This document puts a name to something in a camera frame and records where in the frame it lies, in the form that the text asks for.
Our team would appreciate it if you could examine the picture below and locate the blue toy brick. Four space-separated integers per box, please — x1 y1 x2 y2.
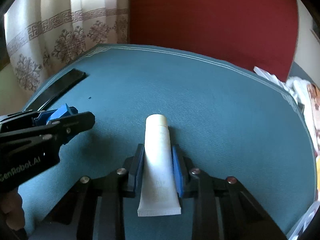
34 103 78 126

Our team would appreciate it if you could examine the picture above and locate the white tube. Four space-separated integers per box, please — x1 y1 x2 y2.
137 114 181 217

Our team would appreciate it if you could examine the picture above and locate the left hand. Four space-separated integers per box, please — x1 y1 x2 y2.
1 189 25 231

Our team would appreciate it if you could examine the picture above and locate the black smartphone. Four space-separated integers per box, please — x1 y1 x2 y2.
23 68 87 111

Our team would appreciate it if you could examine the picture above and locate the clear plastic bowl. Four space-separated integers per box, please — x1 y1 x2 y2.
287 200 319 240

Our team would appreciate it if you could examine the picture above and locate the teal table mat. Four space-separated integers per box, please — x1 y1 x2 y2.
19 45 317 235

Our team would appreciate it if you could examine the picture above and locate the patterned beige curtain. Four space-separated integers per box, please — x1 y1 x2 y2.
4 0 129 94

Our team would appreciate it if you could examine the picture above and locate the floral white quilt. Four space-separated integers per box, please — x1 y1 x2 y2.
286 76 319 156

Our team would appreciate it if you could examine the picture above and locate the white tissue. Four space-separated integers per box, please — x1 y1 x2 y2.
253 66 288 91

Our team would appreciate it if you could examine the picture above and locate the red upright mattress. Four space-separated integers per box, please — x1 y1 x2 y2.
129 0 298 80

